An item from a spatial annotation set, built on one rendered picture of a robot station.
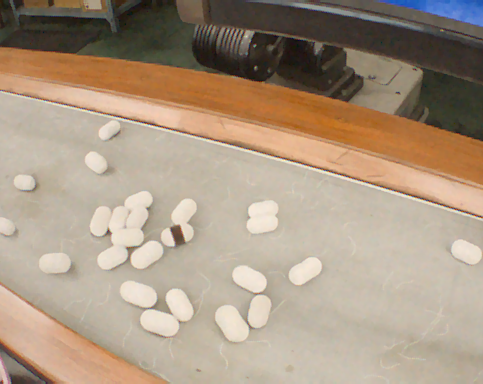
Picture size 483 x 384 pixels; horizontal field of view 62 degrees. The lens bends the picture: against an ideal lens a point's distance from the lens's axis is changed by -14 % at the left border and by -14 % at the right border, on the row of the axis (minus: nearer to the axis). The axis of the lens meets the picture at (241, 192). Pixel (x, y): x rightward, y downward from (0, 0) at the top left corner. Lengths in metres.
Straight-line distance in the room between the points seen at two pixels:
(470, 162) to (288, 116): 0.24
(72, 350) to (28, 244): 0.18
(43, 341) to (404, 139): 0.46
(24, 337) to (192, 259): 0.19
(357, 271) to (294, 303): 0.07
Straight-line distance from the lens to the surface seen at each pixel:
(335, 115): 0.58
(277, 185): 0.52
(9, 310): 0.47
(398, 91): 1.20
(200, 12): 0.17
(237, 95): 0.62
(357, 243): 0.47
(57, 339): 0.43
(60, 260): 0.48
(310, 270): 0.43
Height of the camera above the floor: 1.11
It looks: 46 degrees down
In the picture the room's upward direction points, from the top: 6 degrees counter-clockwise
